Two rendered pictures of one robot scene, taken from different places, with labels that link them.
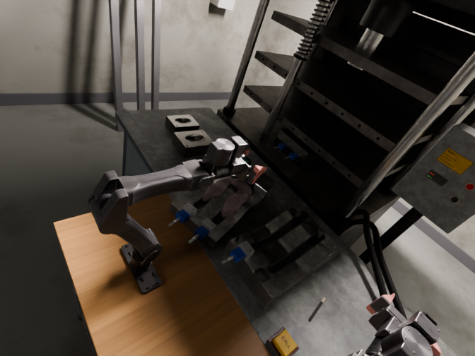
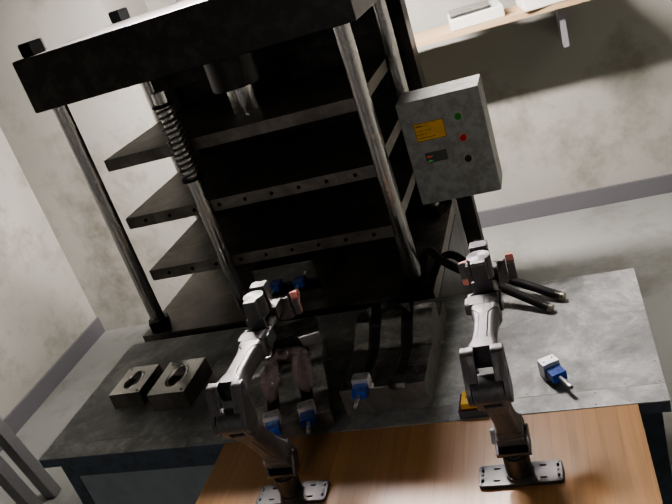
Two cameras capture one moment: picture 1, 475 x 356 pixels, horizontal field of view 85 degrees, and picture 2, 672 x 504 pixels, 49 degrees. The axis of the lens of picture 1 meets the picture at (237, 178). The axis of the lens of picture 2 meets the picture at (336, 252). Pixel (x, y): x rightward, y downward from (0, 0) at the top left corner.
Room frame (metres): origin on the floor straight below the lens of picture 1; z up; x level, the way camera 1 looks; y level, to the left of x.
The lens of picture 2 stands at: (-1.12, 0.38, 2.09)
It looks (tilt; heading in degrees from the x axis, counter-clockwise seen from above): 23 degrees down; 342
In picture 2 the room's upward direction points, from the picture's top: 19 degrees counter-clockwise
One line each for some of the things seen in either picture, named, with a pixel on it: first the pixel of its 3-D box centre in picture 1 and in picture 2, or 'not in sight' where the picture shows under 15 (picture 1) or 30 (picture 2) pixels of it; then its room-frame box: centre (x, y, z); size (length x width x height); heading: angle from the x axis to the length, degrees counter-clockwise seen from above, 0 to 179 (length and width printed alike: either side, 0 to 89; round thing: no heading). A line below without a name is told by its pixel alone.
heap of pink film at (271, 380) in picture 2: (231, 190); (285, 365); (0.92, 0.00, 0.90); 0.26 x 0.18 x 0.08; 158
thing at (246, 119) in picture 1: (304, 153); (306, 272); (1.83, -0.41, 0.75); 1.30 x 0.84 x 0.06; 51
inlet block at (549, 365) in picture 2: not in sight; (558, 375); (0.30, -0.58, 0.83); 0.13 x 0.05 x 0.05; 170
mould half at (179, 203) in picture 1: (227, 195); (287, 376); (0.93, 0.01, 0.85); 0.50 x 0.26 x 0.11; 158
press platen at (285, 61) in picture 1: (343, 93); (272, 165); (1.87, -0.44, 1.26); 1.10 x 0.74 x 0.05; 51
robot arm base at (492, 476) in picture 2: not in sight; (517, 463); (0.10, -0.28, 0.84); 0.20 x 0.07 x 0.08; 53
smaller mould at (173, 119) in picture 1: (182, 124); (137, 385); (1.41, 0.45, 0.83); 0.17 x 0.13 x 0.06; 141
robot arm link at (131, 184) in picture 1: (155, 191); (246, 379); (0.48, 0.19, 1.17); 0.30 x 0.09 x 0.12; 142
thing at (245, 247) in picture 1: (235, 256); (359, 393); (0.60, -0.11, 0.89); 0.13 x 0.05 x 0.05; 141
